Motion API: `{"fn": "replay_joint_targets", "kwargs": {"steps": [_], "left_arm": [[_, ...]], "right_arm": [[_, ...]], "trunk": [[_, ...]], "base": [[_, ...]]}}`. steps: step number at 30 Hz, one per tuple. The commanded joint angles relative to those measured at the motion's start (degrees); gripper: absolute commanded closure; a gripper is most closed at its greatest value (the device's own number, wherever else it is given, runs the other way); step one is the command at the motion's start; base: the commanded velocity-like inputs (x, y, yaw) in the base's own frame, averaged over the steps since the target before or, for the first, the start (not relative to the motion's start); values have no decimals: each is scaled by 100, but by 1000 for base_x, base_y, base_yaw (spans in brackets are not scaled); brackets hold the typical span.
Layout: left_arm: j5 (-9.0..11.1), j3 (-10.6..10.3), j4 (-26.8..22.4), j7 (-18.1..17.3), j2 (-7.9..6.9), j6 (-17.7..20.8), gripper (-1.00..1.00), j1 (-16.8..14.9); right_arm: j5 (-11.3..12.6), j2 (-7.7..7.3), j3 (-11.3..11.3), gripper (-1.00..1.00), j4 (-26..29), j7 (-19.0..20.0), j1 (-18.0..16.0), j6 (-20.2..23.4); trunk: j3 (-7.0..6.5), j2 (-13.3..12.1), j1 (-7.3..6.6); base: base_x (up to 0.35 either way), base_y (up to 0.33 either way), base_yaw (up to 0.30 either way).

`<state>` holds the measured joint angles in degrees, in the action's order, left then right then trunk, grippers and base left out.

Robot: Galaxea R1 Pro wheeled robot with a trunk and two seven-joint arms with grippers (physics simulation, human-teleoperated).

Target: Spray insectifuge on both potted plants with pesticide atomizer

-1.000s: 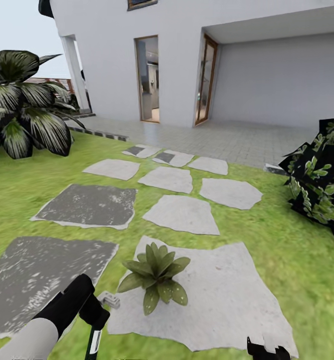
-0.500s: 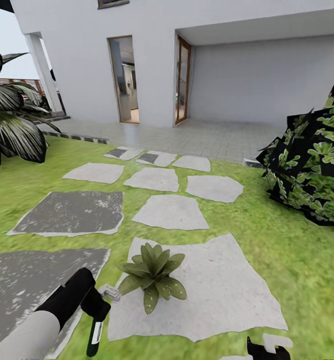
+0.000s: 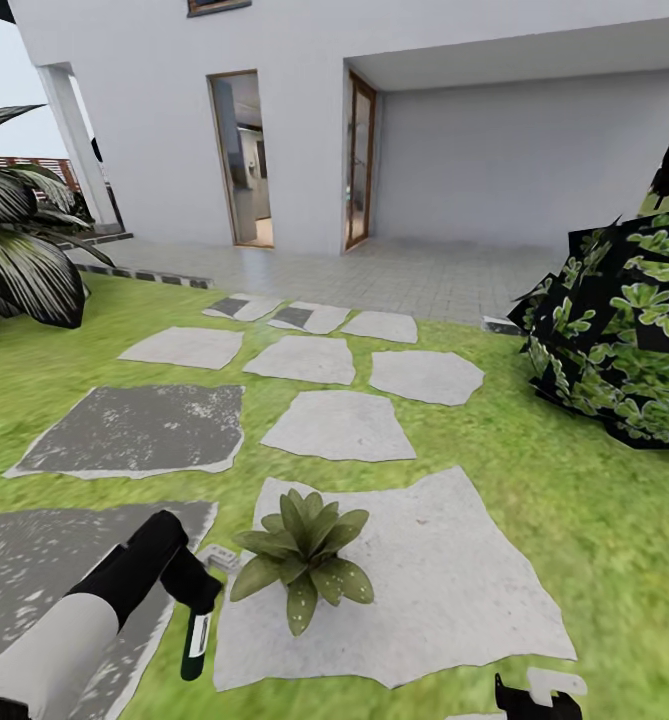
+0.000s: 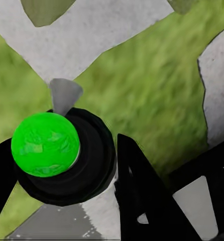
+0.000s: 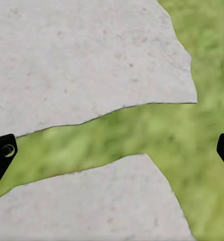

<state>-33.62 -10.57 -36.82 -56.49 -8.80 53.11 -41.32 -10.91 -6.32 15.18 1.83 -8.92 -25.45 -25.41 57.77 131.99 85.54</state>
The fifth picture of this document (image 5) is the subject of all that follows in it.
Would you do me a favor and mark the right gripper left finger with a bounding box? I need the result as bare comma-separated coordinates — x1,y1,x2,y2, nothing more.
0,134,18,180

